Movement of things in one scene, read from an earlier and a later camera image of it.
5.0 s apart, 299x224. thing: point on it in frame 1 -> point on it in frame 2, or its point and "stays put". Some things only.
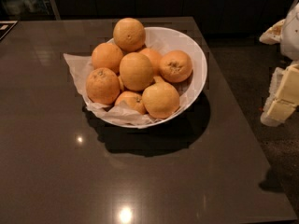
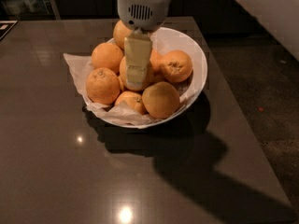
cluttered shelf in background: [25, 3] stays put
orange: [160, 99] stays put
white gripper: [291, 35] -> [143, 11]
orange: [135, 71] stays put
